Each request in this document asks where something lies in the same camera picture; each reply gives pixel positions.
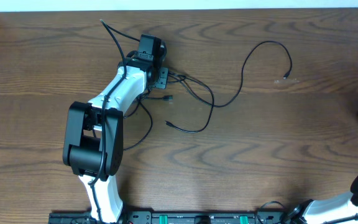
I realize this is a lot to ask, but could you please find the long black USB cable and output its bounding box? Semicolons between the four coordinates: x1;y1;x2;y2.
166;40;293;108

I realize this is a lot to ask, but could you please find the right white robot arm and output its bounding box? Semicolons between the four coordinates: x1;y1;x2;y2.
284;176;358;224

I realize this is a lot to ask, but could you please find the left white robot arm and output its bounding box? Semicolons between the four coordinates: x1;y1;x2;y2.
62;34;168;223

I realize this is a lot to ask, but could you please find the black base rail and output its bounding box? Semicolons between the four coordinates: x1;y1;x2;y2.
47;205;290;224

